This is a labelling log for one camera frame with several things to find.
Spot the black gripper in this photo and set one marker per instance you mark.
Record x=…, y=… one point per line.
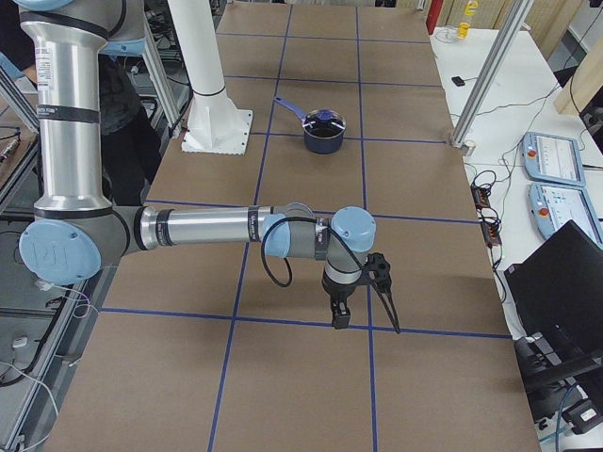
x=337, y=292

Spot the dark blue saucepan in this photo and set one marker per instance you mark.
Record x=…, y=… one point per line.
x=324, y=142

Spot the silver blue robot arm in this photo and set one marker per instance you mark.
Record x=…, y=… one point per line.
x=77, y=230

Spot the black orange power strip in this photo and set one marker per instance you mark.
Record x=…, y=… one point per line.
x=489, y=219

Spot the black monitor stand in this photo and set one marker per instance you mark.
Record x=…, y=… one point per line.
x=549, y=363

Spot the black laptop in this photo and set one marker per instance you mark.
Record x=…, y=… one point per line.
x=560, y=284

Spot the lower blue teach pendant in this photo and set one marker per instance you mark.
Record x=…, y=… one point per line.
x=552, y=205

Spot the blue teach pendant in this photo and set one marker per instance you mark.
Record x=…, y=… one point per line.
x=553, y=159
x=552, y=205

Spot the small black puck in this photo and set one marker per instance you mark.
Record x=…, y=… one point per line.
x=458, y=81

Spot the upper blue teach pendant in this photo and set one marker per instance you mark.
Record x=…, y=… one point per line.
x=553, y=159

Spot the seated person in black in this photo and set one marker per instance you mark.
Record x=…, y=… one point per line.
x=129, y=144

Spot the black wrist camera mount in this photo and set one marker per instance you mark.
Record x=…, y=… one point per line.
x=377, y=270

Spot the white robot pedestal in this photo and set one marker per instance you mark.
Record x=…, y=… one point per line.
x=214, y=123

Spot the aluminium frame post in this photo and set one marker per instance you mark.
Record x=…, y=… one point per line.
x=498, y=51

